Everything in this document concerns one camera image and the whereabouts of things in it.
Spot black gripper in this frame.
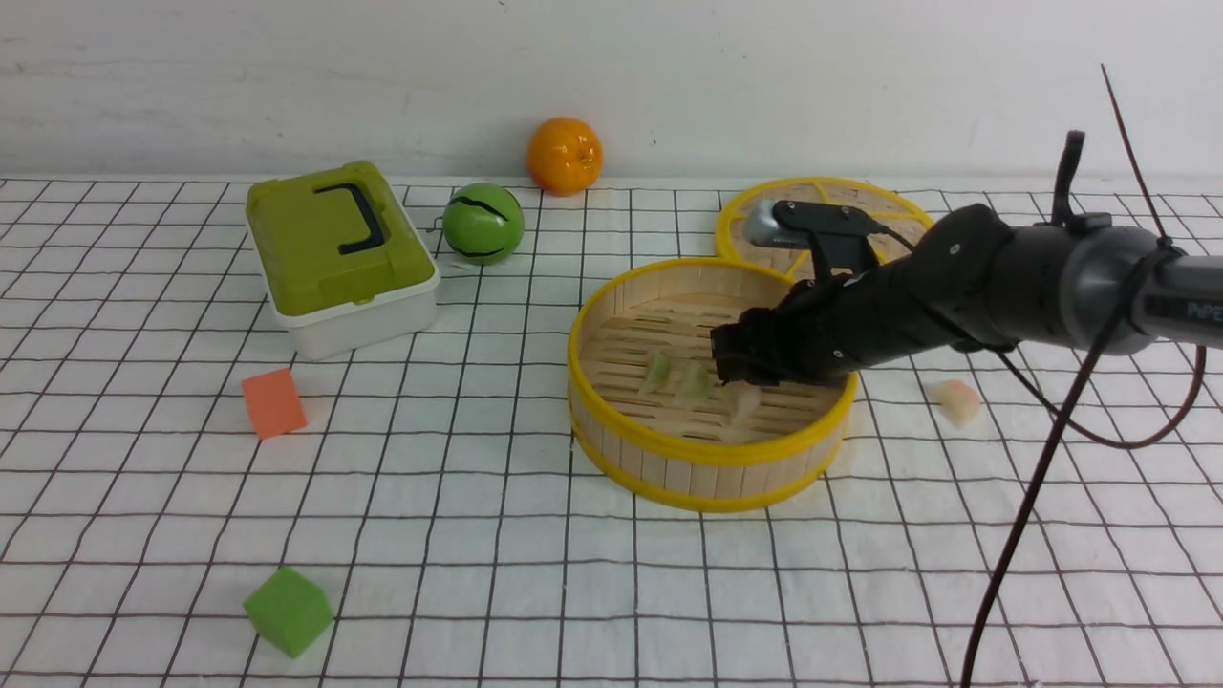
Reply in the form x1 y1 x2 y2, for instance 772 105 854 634
709 260 966 387

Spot pink translucent dumpling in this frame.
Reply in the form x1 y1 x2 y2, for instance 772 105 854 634
927 379 982 426
722 380 762 425

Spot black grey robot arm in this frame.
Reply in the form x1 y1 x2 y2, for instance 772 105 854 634
711 200 1222 387

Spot woven bamboo steamer lid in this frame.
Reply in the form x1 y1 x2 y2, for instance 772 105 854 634
715 176 933 280

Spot bamboo steamer tray yellow rims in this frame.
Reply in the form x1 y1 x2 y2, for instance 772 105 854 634
567 257 860 512

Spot green translucent dumpling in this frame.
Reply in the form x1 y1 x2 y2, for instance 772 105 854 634
671 360 715 409
637 349 673 397

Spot orange fruit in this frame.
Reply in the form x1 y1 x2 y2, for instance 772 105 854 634
526 117 604 196

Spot green ball black stripes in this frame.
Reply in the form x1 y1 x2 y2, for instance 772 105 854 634
442 183 525 265

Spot green lid white storage box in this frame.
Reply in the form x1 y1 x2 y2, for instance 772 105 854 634
245 161 440 360

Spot orange foam cube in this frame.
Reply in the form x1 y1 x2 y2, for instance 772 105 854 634
242 369 309 441

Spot green foam cube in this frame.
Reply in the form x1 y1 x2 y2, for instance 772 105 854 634
242 566 333 657

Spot white black grid tablecloth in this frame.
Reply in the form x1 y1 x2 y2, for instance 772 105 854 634
0 177 1223 688

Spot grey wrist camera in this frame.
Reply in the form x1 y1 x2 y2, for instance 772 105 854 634
742 200 912 279

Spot dark brown cable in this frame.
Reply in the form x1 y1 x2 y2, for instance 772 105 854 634
959 64 1208 688

